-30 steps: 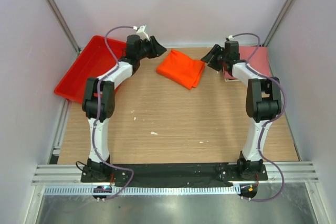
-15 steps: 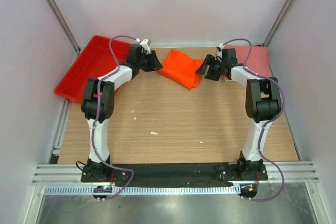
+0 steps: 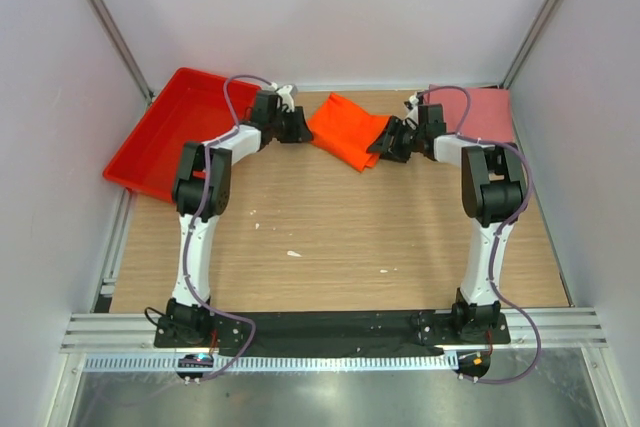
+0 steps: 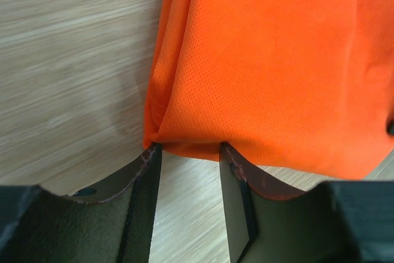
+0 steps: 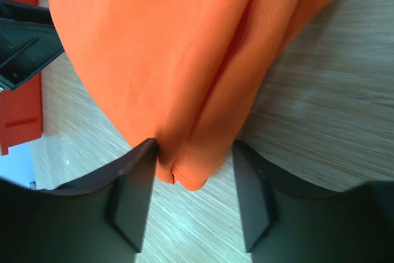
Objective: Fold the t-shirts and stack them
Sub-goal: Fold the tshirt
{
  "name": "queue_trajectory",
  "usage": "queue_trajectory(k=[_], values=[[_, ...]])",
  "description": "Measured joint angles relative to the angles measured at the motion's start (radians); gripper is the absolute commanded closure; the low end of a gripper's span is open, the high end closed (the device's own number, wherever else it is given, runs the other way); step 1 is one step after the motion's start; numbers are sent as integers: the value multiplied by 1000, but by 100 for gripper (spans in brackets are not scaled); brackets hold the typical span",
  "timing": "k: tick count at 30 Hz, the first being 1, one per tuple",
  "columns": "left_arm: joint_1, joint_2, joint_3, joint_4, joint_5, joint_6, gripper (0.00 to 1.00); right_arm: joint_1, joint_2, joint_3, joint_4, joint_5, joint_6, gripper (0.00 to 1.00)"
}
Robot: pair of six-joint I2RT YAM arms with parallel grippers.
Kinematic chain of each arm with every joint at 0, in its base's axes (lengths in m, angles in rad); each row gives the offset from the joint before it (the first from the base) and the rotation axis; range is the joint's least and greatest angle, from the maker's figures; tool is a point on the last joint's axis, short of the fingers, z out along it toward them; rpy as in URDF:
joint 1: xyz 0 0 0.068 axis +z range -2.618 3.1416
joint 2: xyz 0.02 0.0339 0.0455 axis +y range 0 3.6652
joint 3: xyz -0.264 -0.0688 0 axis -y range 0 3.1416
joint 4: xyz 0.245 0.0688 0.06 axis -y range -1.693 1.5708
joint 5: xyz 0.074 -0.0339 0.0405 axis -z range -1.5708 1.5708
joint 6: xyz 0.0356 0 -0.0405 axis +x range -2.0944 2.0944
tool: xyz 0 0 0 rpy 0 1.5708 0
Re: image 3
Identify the orange t shirt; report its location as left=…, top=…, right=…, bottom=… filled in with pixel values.
left=308, top=93, right=390, bottom=172

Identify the red plastic bin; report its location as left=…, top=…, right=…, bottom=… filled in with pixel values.
left=103, top=67, right=233, bottom=203

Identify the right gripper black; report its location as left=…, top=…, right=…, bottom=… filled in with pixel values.
left=366, top=116, right=425, bottom=164

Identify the slotted cable duct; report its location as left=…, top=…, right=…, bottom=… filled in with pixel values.
left=83, top=352, right=458, bottom=374

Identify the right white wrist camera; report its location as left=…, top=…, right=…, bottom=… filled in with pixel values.
left=405, top=91, right=425, bottom=124

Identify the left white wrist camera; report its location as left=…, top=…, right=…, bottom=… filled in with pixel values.
left=271, top=83, right=298, bottom=112

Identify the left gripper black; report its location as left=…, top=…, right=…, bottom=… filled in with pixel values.
left=269, top=106, right=313, bottom=144

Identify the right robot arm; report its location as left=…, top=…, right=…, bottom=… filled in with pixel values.
left=367, top=104, right=530, bottom=343

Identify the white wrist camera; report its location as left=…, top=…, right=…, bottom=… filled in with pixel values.
left=405, top=91, right=425, bottom=124
left=271, top=83, right=298, bottom=112

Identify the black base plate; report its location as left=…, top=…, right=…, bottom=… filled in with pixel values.
left=154, top=310, right=511, bottom=358

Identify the folded pink t shirt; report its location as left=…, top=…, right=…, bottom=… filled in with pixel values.
left=425, top=88, right=514, bottom=142

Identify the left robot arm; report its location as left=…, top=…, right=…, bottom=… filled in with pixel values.
left=156, top=85, right=313, bottom=347

